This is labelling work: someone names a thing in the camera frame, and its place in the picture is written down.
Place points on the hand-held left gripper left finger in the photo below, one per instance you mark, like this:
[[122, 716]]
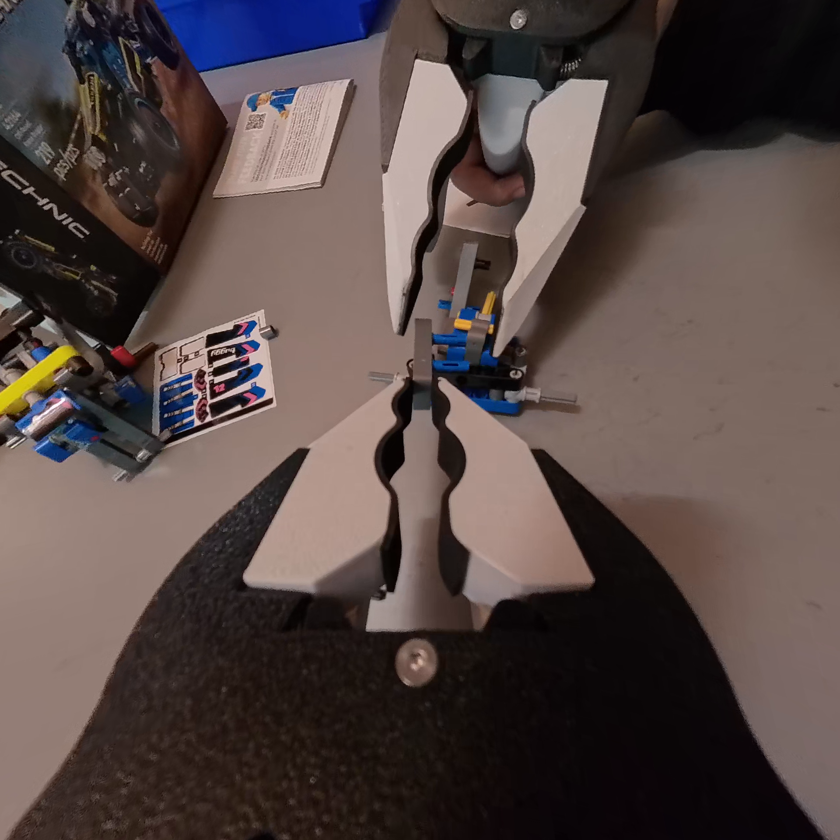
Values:
[[315, 525]]

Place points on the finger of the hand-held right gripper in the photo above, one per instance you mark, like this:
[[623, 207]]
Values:
[[420, 144], [564, 157]]

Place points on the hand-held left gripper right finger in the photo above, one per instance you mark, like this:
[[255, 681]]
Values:
[[518, 525]]

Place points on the blue lego chassis assembly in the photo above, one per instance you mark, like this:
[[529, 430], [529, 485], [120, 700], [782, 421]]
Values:
[[489, 361]]

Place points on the grey lego beam blue pins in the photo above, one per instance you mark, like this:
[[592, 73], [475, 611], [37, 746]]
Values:
[[423, 354]]

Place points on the lego sticker sheet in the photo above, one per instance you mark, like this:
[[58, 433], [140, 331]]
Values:
[[216, 380]]

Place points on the red and brown lego pin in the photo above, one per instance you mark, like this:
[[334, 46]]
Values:
[[121, 354]]

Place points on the lego assembly with yellow beam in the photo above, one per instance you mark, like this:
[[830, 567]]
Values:
[[65, 426]]

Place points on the black lego set box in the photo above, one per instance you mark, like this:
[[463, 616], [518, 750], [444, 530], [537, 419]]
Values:
[[98, 197]]

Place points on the person's right hand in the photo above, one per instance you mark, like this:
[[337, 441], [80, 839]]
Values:
[[485, 187]]

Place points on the open instruction booklet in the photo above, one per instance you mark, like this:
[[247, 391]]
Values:
[[472, 220]]

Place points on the small white leaflet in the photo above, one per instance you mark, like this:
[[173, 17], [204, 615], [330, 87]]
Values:
[[289, 144]]

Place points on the plain blue plastic bin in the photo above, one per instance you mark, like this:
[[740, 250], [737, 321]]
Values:
[[262, 26]]

